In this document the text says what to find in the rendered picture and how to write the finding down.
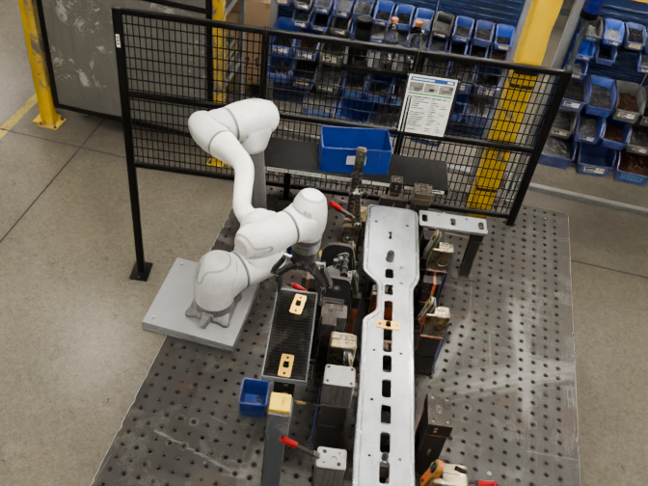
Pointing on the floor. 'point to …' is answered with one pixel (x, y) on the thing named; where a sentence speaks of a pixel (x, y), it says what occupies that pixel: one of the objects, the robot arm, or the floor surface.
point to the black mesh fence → (318, 109)
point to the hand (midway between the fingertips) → (299, 292)
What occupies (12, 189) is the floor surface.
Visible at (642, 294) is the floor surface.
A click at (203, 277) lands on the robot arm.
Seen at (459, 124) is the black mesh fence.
